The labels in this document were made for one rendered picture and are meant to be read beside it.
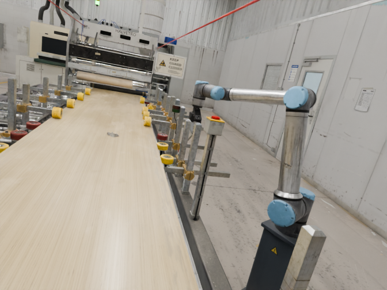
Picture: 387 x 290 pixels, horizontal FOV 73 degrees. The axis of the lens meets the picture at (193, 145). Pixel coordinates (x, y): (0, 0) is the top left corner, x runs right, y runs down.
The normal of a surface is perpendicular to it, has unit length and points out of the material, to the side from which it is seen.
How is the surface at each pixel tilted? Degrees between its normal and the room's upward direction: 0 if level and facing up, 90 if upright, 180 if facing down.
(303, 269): 90
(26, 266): 0
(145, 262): 0
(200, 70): 90
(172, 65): 90
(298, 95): 83
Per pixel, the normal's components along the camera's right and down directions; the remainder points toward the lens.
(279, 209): -0.69, 0.15
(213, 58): 0.17, 0.30
